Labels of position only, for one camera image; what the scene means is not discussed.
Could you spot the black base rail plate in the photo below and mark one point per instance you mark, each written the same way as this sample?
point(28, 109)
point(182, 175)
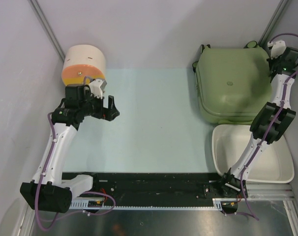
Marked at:
point(160, 190)

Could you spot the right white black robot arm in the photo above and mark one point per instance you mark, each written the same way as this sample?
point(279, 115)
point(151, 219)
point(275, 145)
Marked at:
point(268, 126)

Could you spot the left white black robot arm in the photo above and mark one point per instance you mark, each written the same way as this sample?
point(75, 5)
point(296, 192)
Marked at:
point(47, 191)

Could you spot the light blue table mat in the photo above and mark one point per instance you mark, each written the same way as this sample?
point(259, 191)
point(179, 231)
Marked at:
point(159, 130)

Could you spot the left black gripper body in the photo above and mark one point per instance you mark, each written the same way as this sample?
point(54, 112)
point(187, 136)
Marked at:
point(97, 107)

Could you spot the round cream drawer cabinet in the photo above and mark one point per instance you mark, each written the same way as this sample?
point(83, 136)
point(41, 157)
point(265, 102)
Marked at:
point(81, 61)

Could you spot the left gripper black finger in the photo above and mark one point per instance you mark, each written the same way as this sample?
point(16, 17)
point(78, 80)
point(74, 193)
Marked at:
point(110, 114)
point(112, 110)

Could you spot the green hard shell suitcase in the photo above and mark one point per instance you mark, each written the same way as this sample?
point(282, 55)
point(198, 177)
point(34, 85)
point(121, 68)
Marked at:
point(232, 84)

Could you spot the grey slotted cable duct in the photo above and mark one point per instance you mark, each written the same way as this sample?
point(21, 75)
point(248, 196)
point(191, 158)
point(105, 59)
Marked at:
point(94, 204)

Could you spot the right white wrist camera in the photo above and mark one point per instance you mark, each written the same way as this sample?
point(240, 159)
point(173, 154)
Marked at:
point(276, 48)

